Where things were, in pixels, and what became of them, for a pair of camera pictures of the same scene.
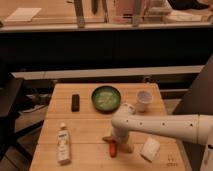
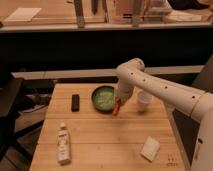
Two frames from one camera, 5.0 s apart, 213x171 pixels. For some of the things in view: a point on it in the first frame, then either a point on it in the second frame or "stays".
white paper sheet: x=23 y=14 stays
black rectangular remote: x=75 y=103 stays
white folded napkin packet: x=150 y=149 stays
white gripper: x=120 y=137 → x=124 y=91
